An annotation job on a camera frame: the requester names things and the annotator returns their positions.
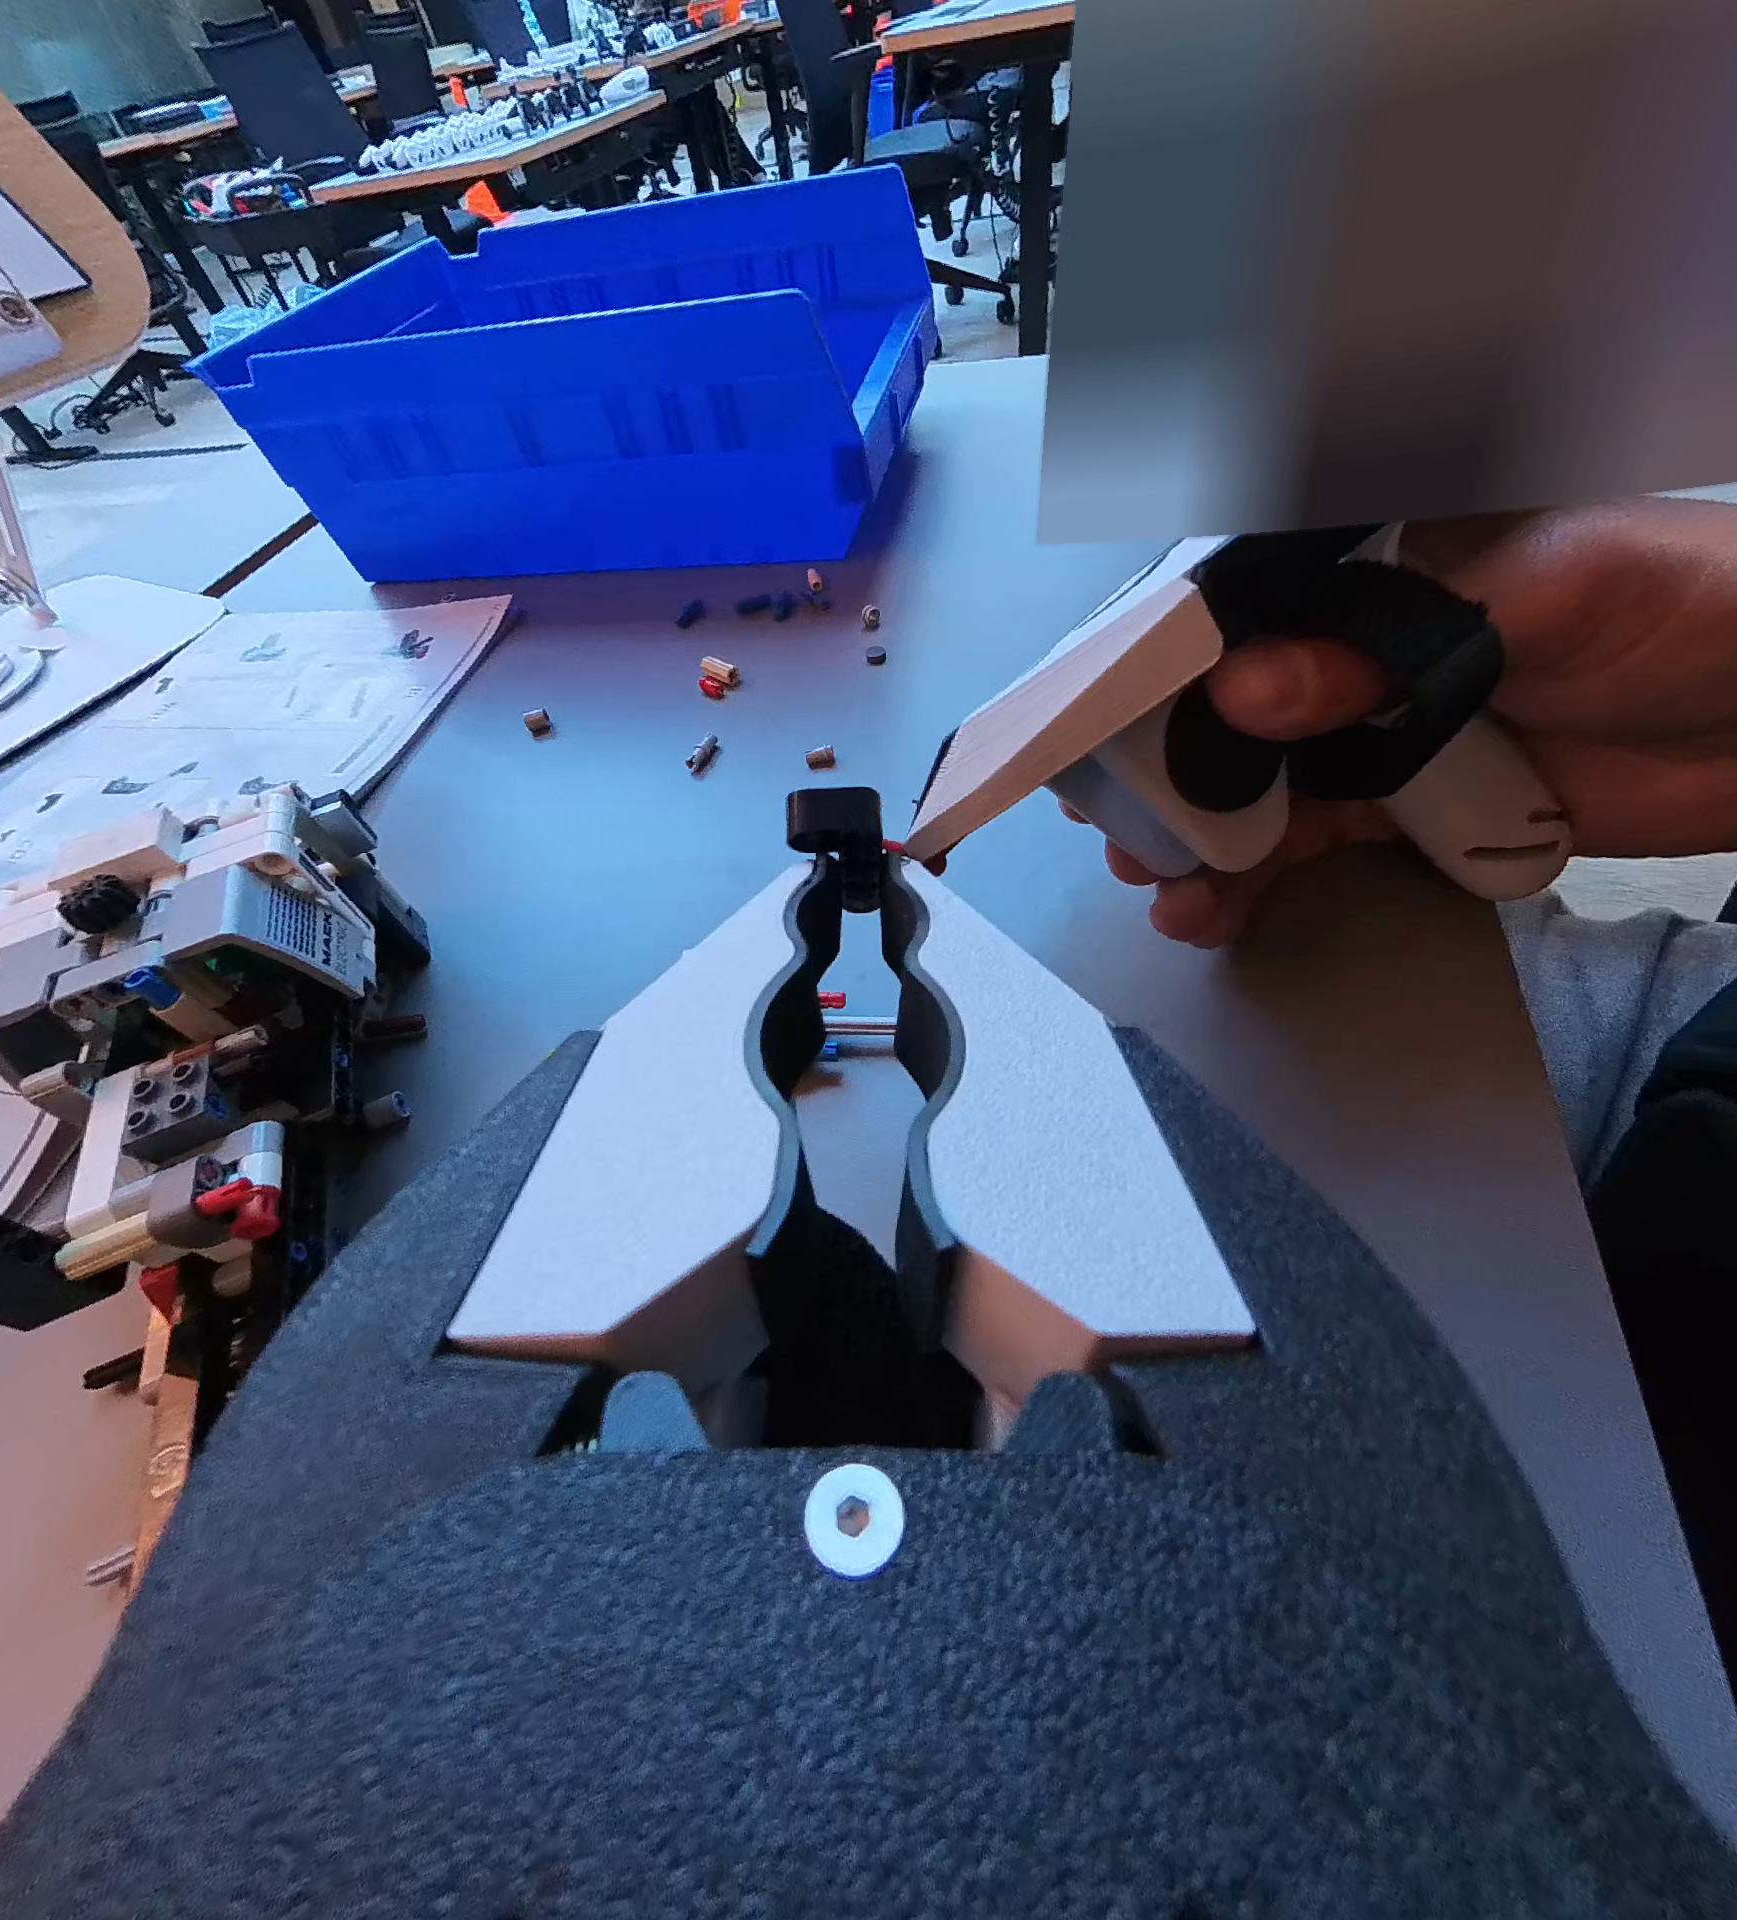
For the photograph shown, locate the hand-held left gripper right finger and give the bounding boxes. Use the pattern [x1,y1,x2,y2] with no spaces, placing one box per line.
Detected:
[869,861,1260,1450]

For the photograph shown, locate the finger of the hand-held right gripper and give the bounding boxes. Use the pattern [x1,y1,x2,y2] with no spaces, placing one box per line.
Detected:
[902,573,1233,870]
[1063,534,1233,639]

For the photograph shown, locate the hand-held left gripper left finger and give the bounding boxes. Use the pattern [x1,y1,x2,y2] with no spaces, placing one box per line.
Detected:
[441,861,832,1450]

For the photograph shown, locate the black angled lego beam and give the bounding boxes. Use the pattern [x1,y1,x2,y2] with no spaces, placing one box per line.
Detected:
[785,785,889,913]

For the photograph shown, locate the small lego pins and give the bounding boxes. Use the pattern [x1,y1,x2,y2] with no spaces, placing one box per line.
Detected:
[519,565,890,777]

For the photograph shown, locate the large grey lego model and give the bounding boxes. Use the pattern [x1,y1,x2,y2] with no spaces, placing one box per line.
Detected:
[0,779,434,1591]

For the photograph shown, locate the lego instruction sheet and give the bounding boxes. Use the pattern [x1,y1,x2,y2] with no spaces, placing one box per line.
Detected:
[0,594,515,917]

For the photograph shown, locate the person's right hand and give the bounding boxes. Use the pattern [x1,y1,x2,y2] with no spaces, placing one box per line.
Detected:
[1105,501,1737,949]

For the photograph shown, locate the black office chair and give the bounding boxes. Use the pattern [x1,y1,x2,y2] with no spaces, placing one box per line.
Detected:
[774,0,885,182]
[869,66,1026,324]
[192,18,373,173]

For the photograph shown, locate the blue plastic bin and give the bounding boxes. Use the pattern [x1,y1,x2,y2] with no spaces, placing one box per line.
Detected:
[188,164,943,583]

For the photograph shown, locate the person's clothed body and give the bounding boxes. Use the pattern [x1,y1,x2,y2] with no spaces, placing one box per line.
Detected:
[1498,840,1737,1920]

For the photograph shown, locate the long wooden office desk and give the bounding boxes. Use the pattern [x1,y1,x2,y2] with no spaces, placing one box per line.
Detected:
[309,89,666,242]

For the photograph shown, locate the row of white parts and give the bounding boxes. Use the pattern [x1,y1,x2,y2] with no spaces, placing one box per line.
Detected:
[357,66,660,173]

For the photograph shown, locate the pile of colourful gear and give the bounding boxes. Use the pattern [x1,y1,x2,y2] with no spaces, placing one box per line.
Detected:
[177,164,318,259]

